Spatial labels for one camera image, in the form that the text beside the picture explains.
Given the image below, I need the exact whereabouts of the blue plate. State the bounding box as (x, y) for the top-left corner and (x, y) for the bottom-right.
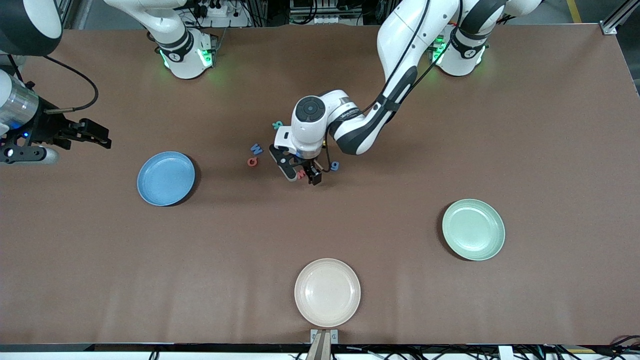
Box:
(137, 151), (196, 207)

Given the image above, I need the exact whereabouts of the beige plate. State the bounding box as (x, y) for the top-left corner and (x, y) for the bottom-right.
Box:
(294, 258), (362, 329)

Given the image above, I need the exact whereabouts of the green plate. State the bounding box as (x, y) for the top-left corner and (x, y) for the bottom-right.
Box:
(442, 198), (506, 262)

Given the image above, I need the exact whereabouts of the white electronics box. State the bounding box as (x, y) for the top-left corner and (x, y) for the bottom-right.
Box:
(289, 0), (342, 26)

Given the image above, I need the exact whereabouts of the white power strip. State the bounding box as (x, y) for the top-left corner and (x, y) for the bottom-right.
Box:
(195, 0), (249, 28)

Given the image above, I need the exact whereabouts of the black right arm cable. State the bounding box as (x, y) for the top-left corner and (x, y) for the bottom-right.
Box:
(42, 54), (100, 112)

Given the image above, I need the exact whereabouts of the metal table edge bracket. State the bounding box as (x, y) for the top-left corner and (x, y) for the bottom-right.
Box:
(310, 328), (339, 360)

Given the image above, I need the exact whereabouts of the aluminium frame post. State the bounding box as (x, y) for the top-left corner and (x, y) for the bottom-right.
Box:
(600, 0), (640, 36)

